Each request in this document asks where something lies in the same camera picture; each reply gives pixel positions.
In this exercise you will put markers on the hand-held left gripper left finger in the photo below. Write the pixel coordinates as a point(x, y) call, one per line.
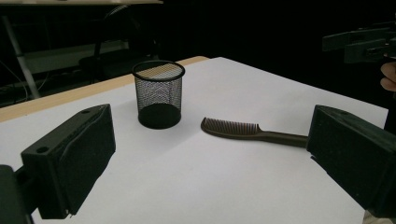
point(77, 161)

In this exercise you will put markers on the brown comb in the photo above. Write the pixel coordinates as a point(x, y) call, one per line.
point(236, 132)

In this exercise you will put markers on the black mesh pen holder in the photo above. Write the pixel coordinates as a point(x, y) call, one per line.
point(159, 118)

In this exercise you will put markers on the white desk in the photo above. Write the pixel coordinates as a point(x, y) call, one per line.
point(77, 56)

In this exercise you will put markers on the black folding chair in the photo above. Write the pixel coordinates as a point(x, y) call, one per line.
point(99, 63)

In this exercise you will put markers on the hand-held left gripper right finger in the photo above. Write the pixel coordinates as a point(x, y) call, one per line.
point(355, 155)

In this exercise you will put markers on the white table sheet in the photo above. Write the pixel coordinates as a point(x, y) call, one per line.
point(218, 186)

